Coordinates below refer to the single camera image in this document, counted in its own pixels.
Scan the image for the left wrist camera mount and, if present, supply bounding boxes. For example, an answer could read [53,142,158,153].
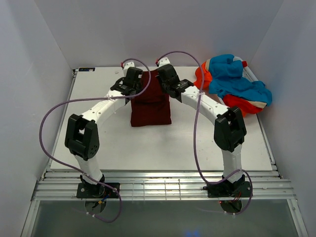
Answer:
[121,60,135,73]

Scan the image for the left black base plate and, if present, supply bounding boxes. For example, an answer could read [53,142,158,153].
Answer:
[76,183,119,199]

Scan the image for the aluminium frame rails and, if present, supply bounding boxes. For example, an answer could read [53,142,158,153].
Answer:
[33,170,296,201]

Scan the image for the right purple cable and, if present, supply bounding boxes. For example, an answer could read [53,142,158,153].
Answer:
[155,51,254,215]

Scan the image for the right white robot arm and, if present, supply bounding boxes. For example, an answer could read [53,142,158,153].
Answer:
[157,62,247,197]

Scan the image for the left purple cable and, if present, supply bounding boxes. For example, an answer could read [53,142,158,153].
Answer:
[39,58,152,223]

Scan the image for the orange t shirt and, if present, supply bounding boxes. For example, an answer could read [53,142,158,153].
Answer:
[194,61,267,117]

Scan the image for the blue label sticker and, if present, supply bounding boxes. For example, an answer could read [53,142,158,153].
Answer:
[78,67,95,72]

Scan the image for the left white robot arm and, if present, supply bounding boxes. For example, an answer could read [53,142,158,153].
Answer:
[65,61,143,198]

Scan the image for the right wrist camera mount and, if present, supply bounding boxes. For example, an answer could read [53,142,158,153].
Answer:
[156,57,170,68]

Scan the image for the purple cable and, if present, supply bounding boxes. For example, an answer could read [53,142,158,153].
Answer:
[155,51,254,215]
[39,58,152,223]

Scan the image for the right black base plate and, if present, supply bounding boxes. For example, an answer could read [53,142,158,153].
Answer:
[203,181,251,198]

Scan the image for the blue t shirt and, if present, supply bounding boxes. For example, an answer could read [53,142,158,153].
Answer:
[208,54,272,106]

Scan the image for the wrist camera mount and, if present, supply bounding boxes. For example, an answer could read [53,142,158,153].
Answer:
[121,60,135,73]
[156,57,170,68]

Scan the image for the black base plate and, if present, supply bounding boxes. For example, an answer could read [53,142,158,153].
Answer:
[203,181,251,198]
[76,183,119,199]

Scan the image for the dark red t shirt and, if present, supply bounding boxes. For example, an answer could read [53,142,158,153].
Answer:
[130,70,172,127]

